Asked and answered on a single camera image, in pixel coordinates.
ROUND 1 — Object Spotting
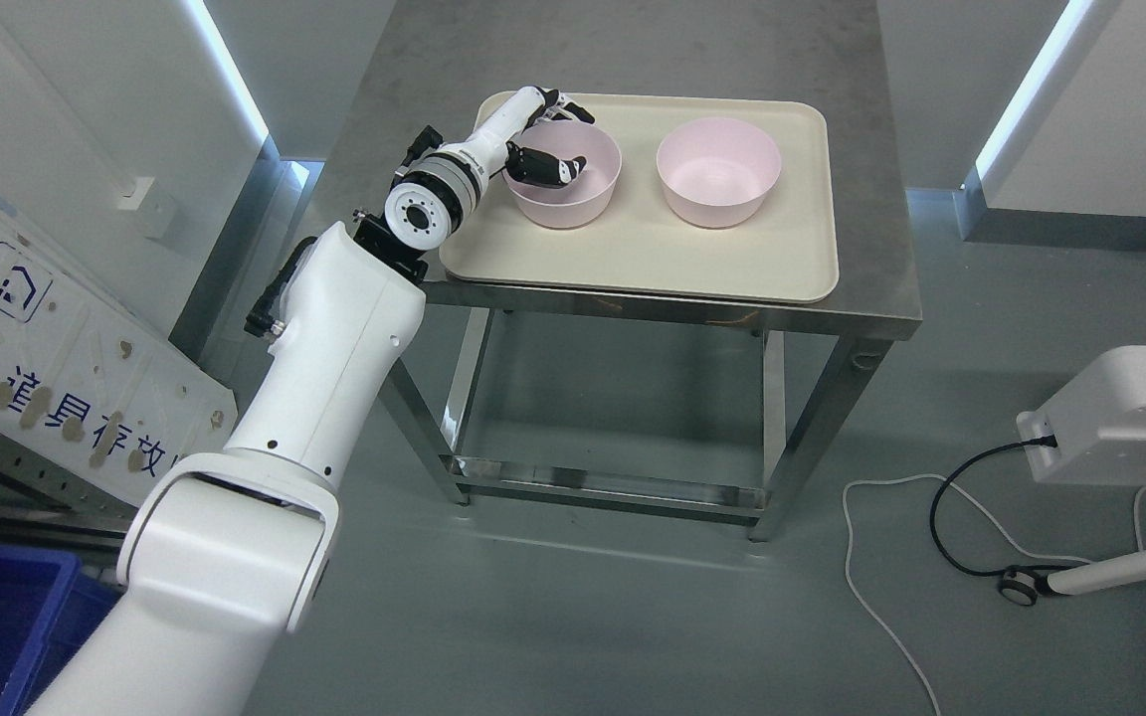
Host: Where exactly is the wall socket box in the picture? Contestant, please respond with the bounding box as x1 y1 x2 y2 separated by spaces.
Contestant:
115 176 178 241

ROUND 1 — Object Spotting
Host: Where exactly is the white sign board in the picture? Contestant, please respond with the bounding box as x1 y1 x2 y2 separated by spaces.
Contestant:
0 198 238 509

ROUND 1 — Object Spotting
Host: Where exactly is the metal shelf rack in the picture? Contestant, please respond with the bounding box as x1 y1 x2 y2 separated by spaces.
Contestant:
0 434 135 550

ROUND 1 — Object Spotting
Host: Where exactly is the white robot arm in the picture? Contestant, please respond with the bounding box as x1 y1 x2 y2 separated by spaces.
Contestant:
29 127 465 715

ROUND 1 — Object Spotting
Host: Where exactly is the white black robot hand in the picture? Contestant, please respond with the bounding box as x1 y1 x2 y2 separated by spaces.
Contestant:
464 85 596 189

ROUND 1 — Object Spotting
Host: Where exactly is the blue plastic bin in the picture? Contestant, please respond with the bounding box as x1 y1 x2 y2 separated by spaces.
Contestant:
0 544 118 715

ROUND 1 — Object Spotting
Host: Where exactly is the stainless steel table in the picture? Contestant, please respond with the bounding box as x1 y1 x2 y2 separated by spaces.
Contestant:
301 1 923 543

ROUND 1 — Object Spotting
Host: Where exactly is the white device box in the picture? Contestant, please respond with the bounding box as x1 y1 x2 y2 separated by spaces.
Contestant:
1017 345 1146 486

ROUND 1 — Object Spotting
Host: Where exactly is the black power cable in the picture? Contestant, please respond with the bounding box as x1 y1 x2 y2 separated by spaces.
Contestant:
929 435 1096 579

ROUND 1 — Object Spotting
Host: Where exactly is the cream plastic tray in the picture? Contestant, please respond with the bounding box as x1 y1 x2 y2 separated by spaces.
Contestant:
440 93 840 304

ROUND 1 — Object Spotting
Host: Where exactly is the pink bowl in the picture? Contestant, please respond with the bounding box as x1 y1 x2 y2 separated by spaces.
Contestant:
503 119 623 230
656 116 783 230

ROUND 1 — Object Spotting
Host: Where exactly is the white cable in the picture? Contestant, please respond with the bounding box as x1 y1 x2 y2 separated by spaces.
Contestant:
843 474 1091 716

